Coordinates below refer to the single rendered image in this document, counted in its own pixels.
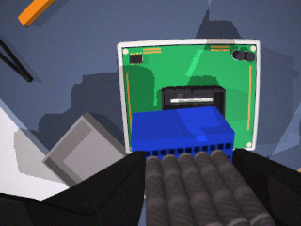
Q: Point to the blue plug with grey cables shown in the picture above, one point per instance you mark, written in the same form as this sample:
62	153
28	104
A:
190	177

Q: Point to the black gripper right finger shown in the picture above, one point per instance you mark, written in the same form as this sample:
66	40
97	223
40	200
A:
278	187

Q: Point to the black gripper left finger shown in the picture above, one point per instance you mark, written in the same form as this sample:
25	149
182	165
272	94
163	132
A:
112	197

